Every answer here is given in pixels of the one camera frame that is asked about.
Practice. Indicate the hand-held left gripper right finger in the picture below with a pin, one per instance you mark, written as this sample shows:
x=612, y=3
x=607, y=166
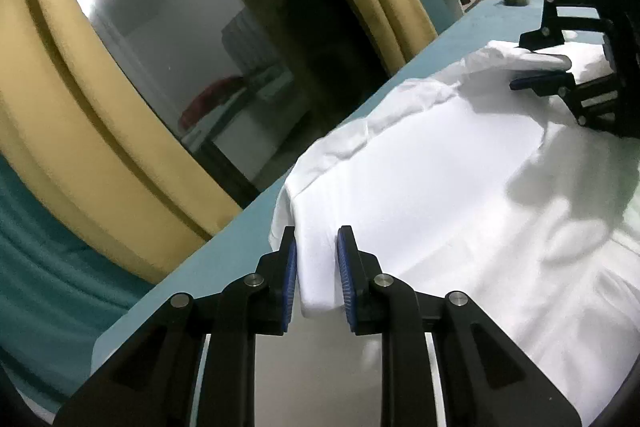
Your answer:
x=345, y=279

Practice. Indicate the glass window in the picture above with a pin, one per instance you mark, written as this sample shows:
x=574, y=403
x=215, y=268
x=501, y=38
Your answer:
x=150, y=32

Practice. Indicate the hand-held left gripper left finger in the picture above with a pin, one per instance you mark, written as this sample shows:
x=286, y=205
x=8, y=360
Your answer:
x=289, y=279

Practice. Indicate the teal bed sheet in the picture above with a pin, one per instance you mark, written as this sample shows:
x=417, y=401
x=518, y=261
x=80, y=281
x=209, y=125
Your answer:
x=235, y=252

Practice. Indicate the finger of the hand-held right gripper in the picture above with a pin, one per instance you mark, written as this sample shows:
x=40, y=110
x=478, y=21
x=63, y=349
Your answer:
x=542, y=41
x=540, y=82

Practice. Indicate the white garment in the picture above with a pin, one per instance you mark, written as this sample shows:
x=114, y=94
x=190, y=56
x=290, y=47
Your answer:
x=425, y=187

